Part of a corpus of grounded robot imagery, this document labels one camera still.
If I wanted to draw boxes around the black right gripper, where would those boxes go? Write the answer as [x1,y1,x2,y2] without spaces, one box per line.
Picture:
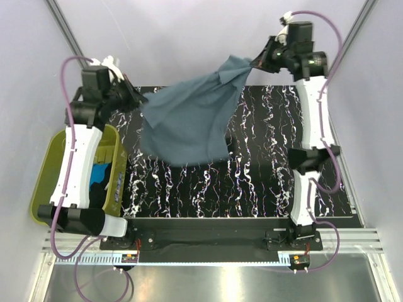
[248,36,292,74]

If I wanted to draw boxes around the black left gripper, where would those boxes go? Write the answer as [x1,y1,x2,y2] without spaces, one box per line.
[103,74,149,113]

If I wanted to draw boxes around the slate blue t shirt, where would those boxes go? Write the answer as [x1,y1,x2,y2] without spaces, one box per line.
[140,55,251,166]

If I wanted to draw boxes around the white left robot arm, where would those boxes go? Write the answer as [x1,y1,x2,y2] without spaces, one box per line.
[37,57,146,249]

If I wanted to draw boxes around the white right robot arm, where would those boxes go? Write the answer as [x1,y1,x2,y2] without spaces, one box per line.
[251,20,341,250]

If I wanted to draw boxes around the olive green plastic bin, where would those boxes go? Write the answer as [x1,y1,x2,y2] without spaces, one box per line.
[30,125,128,225]

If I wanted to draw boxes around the bright blue t shirt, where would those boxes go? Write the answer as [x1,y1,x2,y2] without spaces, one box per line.
[89,163,111,187]

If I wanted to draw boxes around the black t shirt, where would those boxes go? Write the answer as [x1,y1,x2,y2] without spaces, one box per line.
[89,183,109,208]

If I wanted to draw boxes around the left connector box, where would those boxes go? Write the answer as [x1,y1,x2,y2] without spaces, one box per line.
[121,253,139,264]

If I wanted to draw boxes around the connector box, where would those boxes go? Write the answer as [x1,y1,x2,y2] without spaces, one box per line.
[121,253,139,264]
[290,254,310,267]

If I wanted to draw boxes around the right connector box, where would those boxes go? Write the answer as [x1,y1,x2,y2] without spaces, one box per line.
[290,254,310,267]

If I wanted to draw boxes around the right upright frame post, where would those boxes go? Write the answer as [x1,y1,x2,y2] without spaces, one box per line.
[338,0,378,60]

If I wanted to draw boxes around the upright frame post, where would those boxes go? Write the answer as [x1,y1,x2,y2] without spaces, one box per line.
[338,0,378,60]
[44,0,84,57]

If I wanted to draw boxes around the left upright frame post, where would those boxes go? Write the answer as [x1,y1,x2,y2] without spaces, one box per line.
[44,0,84,57]

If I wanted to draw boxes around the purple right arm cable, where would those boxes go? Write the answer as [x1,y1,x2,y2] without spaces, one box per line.
[285,10,344,272]

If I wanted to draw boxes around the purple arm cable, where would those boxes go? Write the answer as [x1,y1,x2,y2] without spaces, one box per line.
[285,10,344,272]
[50,56,134,300]

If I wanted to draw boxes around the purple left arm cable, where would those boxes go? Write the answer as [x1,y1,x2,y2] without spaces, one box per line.
[50,56,134,300]

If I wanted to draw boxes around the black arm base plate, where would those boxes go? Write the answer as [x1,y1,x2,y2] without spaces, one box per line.
[100,218,323,258]

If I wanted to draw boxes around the aluminium frame rail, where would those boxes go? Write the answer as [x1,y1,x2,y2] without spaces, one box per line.
[55,228,383,254]

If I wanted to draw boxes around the white slotted cable duct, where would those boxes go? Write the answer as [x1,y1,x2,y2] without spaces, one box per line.
[56,252,291,267]

